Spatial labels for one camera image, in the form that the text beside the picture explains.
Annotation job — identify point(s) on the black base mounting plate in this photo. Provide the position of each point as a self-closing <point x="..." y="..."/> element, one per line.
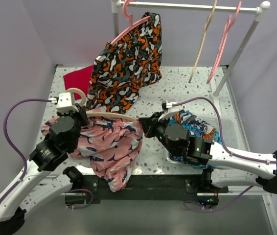
<point x="152" y="187"/>

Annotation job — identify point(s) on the pink hanger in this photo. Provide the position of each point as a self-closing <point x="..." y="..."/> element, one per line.
<point x="131" y="25"/>
<point x="229" y="23"/>

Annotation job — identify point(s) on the blue orange patterned shorts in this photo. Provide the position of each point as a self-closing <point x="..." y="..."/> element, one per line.
<point x="196" y="126"/>

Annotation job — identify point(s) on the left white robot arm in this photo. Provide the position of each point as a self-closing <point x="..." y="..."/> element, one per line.
<point x="20" y="198"/>

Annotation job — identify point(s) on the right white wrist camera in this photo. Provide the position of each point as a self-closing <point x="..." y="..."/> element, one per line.
<point x="169" y="109"/>

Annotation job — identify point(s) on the right pink hanger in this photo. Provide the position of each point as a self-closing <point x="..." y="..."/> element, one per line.
<point x="229" y="23"/>

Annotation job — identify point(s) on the white plastic basket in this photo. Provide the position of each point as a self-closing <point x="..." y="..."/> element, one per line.
<point x="229" y="134"/>

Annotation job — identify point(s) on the white clothes rack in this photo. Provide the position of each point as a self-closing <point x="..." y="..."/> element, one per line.
<point x="259" y="13"/>

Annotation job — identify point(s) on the left pink hanger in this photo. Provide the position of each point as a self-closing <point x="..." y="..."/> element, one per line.
<point x="131" y="25"/>

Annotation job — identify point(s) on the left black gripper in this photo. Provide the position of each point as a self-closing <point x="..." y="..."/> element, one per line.
<point x="81" y="113"/>

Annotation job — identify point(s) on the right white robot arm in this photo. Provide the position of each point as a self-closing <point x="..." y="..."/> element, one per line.
<point x="256" y="169"/>

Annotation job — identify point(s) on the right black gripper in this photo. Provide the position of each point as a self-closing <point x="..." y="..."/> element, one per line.
<point x="149" y="123"/>

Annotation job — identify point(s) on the orange black camo shorts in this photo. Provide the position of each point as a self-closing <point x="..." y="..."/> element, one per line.
<point x="123" y="68"/>

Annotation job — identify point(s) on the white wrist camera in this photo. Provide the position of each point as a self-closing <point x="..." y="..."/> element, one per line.
<point x="64" y="102"/>
<point x="169" y="109"/>

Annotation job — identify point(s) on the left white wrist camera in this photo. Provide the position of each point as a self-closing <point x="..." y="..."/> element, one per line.
<point x="64" y="102"/>

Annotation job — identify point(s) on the beige wooden hanger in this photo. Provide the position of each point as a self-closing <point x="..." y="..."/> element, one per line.
<point x="206" y="26"/>
<point x="98" y="114"/>

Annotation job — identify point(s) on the pink navy patterned shorts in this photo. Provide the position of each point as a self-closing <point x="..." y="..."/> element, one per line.
<point x="112" y="145"/>

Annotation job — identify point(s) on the red folded cloth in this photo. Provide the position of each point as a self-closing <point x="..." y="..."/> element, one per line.
<point x="79" y="79"/>

